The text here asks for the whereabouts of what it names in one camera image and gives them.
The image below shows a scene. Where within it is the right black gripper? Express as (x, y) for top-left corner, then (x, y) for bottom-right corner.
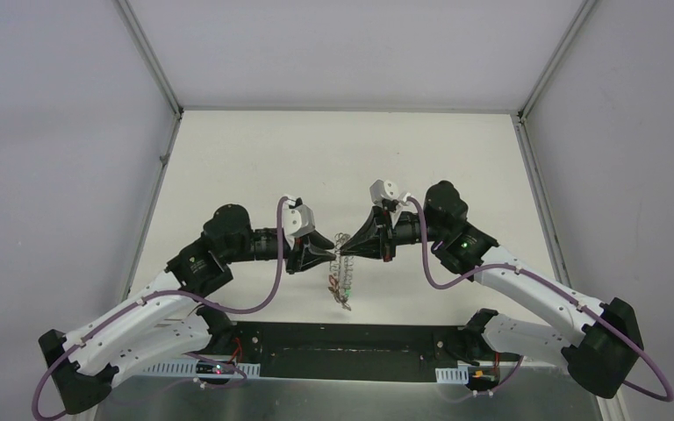
(340, 204), (446, 263)

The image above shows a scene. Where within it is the metal disc with keyrings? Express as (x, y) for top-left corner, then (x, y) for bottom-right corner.
(327, 232), (354, 311)

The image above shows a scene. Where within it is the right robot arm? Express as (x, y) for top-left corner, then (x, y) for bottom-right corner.
(340, 180), (644, 399)

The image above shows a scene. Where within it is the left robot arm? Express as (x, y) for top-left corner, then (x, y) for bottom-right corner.
(32, 196), (336, 420)

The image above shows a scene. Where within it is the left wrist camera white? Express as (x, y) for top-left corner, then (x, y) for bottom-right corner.
(281, 196), (316, 239)

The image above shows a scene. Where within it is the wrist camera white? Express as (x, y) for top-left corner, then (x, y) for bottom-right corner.
(369, 179), (411, 226)
(281, 196), (316, 239)

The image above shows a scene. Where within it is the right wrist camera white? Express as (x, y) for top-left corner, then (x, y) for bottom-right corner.
(369, 179), (411, 226)

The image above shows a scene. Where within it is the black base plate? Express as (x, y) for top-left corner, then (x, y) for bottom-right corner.
(176, 321), (521, 383)

